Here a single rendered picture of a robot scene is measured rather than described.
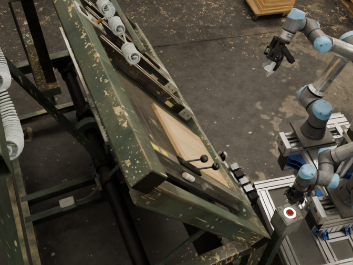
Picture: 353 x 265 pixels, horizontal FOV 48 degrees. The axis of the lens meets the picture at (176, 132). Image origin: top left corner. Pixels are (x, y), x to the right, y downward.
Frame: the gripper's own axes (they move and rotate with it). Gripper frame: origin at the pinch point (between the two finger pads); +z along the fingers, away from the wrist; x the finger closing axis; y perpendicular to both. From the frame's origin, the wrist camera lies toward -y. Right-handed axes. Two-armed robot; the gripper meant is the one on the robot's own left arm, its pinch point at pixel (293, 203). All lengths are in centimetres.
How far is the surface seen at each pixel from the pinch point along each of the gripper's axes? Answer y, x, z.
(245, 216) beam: 22.8, -9.6, 14.7
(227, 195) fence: 31.8, -19.0, -0.4
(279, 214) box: 5.8, -1.5, 11.0
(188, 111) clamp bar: 23, -91, 6
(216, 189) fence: 40.4, -19.0, -11.9
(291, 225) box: 1.6, 6.1, 13.4
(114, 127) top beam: 90, -19, -85
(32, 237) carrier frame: 149, -84, 86
